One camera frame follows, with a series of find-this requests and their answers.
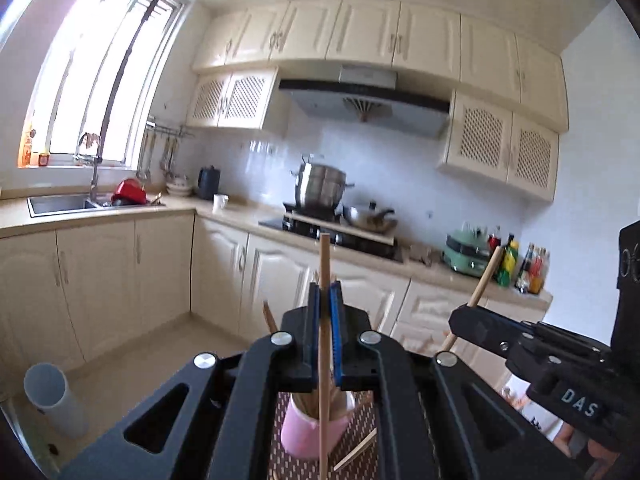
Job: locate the chrome faucet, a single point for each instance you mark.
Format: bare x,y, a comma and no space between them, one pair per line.
93,170

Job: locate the hanging utensil rail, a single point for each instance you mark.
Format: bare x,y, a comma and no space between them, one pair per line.
167,147

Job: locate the cream lattice door cabinet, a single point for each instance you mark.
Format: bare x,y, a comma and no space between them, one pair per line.
500,142
230,97

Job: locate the cream upper cabinets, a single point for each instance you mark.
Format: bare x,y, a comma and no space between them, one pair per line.
370,30

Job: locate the orange bottle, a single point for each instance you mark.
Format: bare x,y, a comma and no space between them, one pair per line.
26,150

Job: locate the black gas stove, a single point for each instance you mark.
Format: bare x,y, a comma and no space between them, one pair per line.
340,237

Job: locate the red pot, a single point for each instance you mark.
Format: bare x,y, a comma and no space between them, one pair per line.
129,191

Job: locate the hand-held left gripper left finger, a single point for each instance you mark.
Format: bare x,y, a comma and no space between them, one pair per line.
315,340

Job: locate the pink cup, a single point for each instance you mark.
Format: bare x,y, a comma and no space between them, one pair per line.
295,435

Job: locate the green countertop appliance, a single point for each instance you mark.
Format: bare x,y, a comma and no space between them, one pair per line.
467,256

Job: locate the stack of bowls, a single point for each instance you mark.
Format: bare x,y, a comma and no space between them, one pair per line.
178,187

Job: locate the steel stockpot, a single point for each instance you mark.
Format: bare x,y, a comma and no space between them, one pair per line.
322,182

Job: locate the beige kitchen countertop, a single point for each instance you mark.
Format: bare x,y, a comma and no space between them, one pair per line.
15,221

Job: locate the row of condiment bottles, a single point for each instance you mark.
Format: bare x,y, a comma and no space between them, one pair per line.
525,267

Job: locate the wooden chopstick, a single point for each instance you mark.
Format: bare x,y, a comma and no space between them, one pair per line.
487,272
355,450
325,260

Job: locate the small red jar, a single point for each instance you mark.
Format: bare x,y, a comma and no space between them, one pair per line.
44,159

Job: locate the steel wok with lid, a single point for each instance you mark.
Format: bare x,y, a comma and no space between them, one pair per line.
372,216

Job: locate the kitchen window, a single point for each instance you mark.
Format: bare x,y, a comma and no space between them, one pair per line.
100,70

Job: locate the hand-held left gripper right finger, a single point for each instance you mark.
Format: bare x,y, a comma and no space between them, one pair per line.
336,340

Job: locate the grey range hood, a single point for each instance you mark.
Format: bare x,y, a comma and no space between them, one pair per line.
365,102

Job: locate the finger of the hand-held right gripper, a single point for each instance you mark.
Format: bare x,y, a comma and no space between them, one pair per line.
575,342
480,327

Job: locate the stainless steel sink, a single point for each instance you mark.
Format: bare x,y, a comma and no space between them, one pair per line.
60,204

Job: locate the white mug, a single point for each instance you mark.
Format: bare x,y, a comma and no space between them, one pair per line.
220,203

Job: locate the brown dotted tablecloth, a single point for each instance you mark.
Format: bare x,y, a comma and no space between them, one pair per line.
365,420

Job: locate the dark blue kettle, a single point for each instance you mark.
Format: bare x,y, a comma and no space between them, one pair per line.
208,182

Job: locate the cream base cabinets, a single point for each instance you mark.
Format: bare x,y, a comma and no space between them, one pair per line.
100,280

